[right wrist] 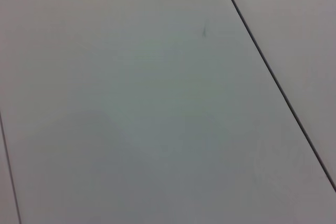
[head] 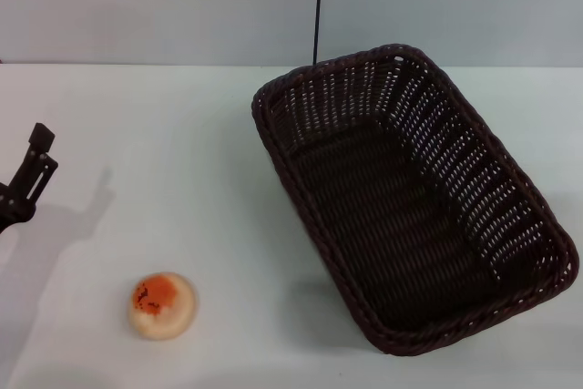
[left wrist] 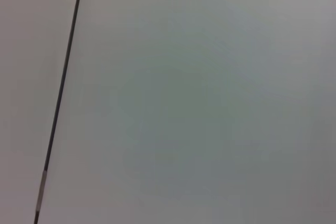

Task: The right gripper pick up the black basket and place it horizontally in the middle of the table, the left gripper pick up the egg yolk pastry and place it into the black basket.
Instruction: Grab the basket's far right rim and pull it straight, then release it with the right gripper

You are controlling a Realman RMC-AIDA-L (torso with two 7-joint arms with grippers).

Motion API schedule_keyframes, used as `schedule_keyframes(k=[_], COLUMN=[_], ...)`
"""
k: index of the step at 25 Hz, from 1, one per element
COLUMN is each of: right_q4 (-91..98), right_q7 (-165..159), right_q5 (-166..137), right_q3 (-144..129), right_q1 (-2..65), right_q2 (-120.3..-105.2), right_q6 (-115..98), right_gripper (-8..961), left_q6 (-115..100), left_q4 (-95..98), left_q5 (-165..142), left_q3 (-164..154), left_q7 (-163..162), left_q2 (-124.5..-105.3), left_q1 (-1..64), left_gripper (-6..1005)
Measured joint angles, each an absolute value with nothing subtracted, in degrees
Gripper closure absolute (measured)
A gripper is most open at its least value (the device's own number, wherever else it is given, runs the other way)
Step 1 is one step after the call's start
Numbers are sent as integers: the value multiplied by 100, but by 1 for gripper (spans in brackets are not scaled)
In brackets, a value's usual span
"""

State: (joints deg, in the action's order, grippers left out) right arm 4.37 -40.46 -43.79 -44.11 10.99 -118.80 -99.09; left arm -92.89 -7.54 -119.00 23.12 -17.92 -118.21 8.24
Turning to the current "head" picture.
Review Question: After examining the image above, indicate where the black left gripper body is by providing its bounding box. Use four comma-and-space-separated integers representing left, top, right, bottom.
0, 181, 37, 236

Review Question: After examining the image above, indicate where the black woven plastic basket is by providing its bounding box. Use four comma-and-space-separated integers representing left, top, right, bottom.
250, 43, 580, 357

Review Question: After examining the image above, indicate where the round bun with orange topping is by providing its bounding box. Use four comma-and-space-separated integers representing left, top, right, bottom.
128, 271, 199, 342

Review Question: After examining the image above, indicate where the thin black vertical cable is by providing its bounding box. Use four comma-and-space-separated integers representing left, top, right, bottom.
312, 0, 325, 65

